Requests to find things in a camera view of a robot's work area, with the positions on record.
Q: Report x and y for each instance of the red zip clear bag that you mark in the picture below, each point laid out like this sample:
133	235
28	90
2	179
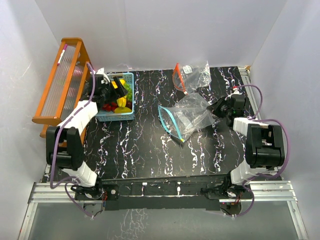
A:
189	77

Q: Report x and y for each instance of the orange wooden rack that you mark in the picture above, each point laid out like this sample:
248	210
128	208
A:
64	85

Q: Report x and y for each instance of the red fake strawberries bunch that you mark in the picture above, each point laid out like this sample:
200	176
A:
110	107

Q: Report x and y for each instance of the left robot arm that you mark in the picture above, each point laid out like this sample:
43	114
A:
64	146

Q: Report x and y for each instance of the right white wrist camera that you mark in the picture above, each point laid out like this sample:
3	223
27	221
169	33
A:
235	91

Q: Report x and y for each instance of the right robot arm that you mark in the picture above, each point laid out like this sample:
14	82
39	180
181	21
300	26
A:
264	146

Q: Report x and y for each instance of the light blue plastic basket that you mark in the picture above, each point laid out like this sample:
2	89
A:
109	116

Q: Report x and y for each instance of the pink white marker pen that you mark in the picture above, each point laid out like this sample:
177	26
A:
62	53

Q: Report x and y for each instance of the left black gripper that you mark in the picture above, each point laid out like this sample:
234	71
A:
123	91

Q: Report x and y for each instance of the aluminium frame rail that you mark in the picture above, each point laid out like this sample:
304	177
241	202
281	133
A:
264	191

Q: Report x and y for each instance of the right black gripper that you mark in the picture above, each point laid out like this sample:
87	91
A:
215	107

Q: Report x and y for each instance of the green fake grapes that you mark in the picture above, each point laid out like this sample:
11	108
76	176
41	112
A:
129	91

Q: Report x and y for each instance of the black base bar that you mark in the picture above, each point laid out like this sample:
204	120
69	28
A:
180	192

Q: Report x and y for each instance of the blue zip clear bag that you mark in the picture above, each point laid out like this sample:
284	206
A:
188	115

